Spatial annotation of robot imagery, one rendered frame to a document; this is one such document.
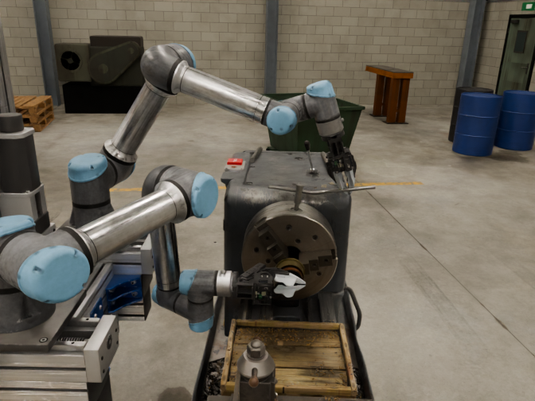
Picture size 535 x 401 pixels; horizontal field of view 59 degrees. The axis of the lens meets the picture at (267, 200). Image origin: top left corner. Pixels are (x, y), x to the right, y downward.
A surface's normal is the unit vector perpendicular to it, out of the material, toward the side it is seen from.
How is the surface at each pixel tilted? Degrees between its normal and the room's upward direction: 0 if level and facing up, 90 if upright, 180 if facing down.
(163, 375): 0
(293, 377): 0
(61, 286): 91
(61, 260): 91
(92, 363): 90
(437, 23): 90
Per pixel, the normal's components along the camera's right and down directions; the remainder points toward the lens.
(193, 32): 0.14, 0.35
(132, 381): 0.03, -0.94
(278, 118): -0.21, 0.34
